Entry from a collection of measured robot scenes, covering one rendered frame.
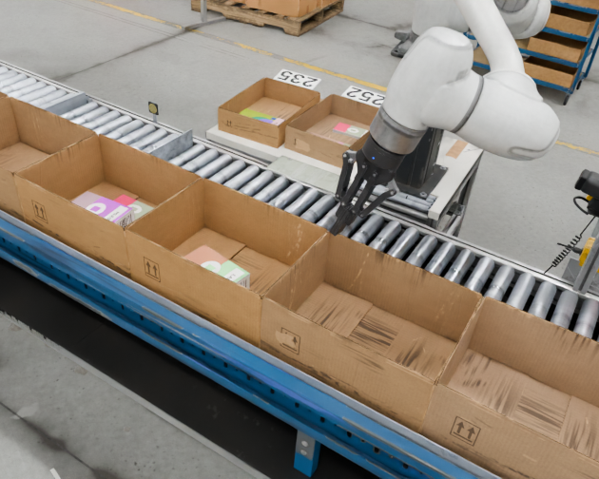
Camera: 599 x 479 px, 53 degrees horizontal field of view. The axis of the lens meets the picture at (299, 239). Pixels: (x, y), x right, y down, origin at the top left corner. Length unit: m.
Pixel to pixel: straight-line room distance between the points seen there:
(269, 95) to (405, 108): 1.81
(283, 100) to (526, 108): 1.82
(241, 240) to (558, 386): 0.86
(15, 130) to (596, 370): 1.82
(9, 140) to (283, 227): 1.05
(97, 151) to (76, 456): 1.07
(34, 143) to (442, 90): 1.49
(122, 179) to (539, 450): 1.33
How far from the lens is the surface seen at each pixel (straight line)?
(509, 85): 1.05
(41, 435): 2.41
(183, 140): 2.36
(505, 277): 1.93
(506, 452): 1.22
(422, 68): 0.98
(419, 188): 2.22
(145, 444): 2.31
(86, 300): 1.62
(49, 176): 1.79
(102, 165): 1.91
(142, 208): 1.77
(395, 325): 1.47
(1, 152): 2.17
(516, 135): 1.03
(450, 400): 1.17
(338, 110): 2.65
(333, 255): 1.48
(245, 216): 1.59
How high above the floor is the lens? 1.91
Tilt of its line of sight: 38 degrees down
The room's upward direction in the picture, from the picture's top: 5 degrees clockwise
